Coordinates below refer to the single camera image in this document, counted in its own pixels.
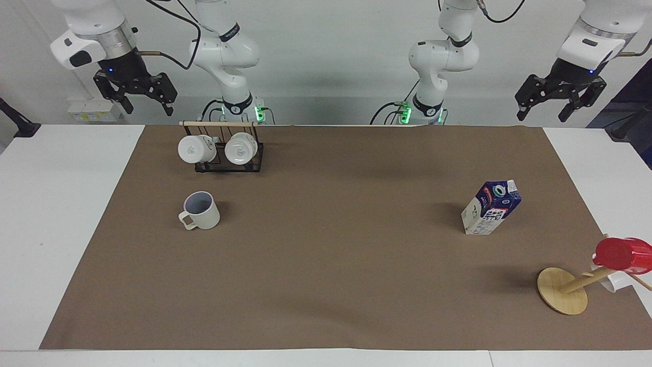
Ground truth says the black wire mug rack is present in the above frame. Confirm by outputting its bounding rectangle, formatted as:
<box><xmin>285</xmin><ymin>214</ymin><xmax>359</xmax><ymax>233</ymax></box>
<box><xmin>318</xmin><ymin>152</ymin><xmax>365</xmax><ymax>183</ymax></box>
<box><xmin>179</xmin><ymin>120</ymin><xmax>265</xmax><ymax>174</ymax></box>

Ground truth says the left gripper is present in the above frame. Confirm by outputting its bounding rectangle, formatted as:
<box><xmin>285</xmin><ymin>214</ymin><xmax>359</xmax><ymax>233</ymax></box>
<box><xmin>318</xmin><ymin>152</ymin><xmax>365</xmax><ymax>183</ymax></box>
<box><xmin>514</xmin><ymin>57</ymin><xmax>607</xmax><ymax>123</ymax></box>

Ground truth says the blue and white milk carton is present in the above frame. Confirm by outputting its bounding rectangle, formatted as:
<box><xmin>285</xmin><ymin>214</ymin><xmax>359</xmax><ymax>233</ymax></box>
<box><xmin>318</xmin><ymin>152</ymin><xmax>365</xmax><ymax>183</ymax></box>
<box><xmin>460</xmin><ymin>179</ymin><xmax>523</xmax><ymax>236</ymax></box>

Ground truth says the red cup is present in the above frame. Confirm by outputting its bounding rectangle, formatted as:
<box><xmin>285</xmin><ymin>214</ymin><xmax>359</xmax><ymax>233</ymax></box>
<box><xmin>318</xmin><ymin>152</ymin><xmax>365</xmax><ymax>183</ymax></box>
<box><xmin>593</xmin><ymin>237</ymin><xmax>652</xmax><ymax>275</ymax></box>

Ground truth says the cream mug with grey inside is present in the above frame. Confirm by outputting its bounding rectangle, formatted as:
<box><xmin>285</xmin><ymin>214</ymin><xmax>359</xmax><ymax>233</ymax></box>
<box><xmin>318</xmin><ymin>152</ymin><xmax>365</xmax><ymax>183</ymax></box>
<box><xmin>178</xmin><ymin>191</ymin><xmax>221</xmax><ymax>231</ymax></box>

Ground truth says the small white cup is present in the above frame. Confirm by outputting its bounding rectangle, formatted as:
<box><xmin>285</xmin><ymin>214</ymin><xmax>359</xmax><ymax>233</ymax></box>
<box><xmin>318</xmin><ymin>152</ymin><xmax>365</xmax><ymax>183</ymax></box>
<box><xmin>590</xmin><ymin>255</ymin><xmax>633</xmax><ymax>293</ymax></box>

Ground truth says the white hanging mug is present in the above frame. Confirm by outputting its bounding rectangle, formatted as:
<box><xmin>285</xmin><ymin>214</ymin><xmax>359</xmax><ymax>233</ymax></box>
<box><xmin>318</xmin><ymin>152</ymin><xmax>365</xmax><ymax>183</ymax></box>
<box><xmin>224</xmin><ymin>132</ymin><xmax>258</xmax><ymax>166</ymax></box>
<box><xmin>177</xmin><ymin>135</ymin><xmax>218</xmax><ymax>165</ymax></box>

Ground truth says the black cable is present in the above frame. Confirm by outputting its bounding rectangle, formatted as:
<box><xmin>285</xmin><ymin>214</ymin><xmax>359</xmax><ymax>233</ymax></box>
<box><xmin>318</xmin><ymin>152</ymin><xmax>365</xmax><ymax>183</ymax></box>
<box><xmin>370</xmin><ymin>101</ymin><xmax>412</xmax><ymax>126</ymax></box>
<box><xmin>618</xmin><ymin>40</ymin><xmax>652</xmax><ymax>57</ymax></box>
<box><xmin>133</xmin><ymin>0</ymin><xmax>202</xmax><ymax>71</ymax></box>
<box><xmin>201</xmin><ymin>98</ymin><xmax>226</xmax><ymax>124</ymax></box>
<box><xmin>476</xmin><ymin>0</ymin><xmax>527</xmax><ymax>24</ymax></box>

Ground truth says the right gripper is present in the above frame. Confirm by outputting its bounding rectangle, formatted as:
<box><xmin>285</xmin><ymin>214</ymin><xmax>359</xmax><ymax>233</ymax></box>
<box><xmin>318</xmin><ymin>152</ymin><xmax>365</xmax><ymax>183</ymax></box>
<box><xmin>93</xmin><ymin>48</ymin><xmax>178</xmax><ymax>117</ymax></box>

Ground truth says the wooden mug tree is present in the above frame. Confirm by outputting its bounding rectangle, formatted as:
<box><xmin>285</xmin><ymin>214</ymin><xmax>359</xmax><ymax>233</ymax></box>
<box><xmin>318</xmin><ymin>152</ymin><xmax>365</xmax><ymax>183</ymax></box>
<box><xmin>537</xmin><ymin>233</ymin><xmax>652</xmax><ymax>316</ymax></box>

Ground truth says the black stand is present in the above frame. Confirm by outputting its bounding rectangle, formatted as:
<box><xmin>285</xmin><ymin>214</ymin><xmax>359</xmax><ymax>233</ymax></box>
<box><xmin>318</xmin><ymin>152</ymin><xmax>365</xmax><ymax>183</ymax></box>
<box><xmin>0</xmin><ymin>97</ymin><xmax>42</xmax><ymax>139</ymax></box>
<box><xmin>608</xmin><ymin>101</ymin><xmax>652</xmax><ymax>142</ymax></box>

